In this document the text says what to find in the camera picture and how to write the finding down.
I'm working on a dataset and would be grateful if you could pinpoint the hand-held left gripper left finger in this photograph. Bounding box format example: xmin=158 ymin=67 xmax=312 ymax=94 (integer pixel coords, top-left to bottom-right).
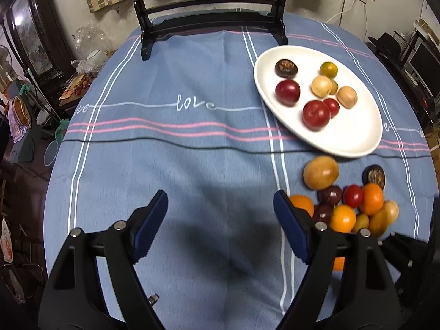
xmin=37 ymin=190 xmax=169 ymax=330

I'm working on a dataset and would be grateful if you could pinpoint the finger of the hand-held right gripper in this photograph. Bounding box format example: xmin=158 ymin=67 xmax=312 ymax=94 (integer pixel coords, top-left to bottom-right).
xmin=377 ymin=232 xmax=432 ymax=284

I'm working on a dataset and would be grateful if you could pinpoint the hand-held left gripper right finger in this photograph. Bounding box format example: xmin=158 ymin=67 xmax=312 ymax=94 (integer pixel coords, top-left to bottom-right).
xmin=273 ymin=190 xmax=403 ymax=330

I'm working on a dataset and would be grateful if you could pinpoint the yellow orange citrus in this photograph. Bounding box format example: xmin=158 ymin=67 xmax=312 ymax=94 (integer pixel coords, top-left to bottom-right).
xmin=368 ymin=210 xmax=389 ymax=238

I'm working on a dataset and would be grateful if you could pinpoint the small tan round fruit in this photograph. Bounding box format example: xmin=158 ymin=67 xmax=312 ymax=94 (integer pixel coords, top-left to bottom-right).
xmin=382 ymin=200 xmax=400 ymax=224
xmin=311 ymin=76 xmax=333 ymax=98
xmin=336 ymin=86 xmax=358 ymax=109

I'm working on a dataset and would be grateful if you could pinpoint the large tan round fruit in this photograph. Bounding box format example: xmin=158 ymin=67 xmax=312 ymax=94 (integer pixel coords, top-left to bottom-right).
xmin=303 ymin=155 xmax=340 ymax=190

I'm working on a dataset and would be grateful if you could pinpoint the small red plum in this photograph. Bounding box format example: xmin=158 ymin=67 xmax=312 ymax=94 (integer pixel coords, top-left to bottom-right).
xmin=323 ymin=98 xmax=341 ymax=117
xmin=343 ymin=184 xmax=364 ymax=209

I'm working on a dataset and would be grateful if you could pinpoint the white round plate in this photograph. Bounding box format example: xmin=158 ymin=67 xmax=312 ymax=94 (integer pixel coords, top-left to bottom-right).
xmin=254 ymin=45 xmax=384 ymax=159

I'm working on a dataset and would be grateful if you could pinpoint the big red plum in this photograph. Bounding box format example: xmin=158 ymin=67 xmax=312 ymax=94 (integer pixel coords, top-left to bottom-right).
xmin=302 ymin=100 xmax=331 ymax=131
xmin=275 ymin=79 xmax=301 ymax=106

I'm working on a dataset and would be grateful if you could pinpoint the green yellow citrus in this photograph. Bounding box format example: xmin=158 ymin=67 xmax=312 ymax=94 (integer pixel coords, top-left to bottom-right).
xmin=320 ymin=61 xmax=338 ymax=79

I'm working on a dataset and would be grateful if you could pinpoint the blue striped tablecloth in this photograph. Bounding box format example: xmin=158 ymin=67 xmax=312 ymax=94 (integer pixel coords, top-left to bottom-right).
xmin=43 ymin=13 xmax=434 ymax=330

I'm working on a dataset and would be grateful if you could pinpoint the large cardboard box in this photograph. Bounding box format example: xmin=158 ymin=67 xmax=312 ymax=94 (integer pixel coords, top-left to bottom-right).
xmin=424 ymin=124 xmax=440 ymax=166

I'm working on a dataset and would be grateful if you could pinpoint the grey blue bucket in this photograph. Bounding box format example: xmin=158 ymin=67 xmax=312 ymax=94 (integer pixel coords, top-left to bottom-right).
xmin=44 ymin=141 xmax=61 ymax=167

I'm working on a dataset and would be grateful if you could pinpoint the black media stand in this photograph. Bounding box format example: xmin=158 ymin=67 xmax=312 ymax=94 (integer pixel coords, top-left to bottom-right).
xmin=368 ymin=41 xmax=440 ymax=124

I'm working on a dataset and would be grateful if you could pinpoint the pink cloth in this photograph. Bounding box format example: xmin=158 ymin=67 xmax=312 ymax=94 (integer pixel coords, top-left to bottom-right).
xmin=7 ymin=96 xmax=33 ymax=143

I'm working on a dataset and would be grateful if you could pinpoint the computer monitor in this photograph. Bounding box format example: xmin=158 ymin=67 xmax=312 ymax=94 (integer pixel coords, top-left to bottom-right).
xmin=409 ymin=39 xmax=440 ymax=93

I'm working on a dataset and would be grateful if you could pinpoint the clear plastic bag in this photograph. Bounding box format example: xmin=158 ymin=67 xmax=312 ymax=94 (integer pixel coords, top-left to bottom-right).
xmin=74 ymin=23 xmax=112 ymax=54

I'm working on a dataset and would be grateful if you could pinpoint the dark framed painting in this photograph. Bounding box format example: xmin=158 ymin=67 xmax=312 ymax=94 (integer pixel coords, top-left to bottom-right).
xmin=2 ymin=0 xmax=74 ymax=83

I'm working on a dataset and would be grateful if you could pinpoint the small cardboard box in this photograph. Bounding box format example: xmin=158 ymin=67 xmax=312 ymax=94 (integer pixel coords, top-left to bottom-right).
xmin=412 ymin=19 xmax=440 ymax=40

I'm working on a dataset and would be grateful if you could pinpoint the white power cable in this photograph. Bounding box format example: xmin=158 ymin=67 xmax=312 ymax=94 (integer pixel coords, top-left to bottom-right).
xmin=325 ymin=0 xmax=358 ymax=23

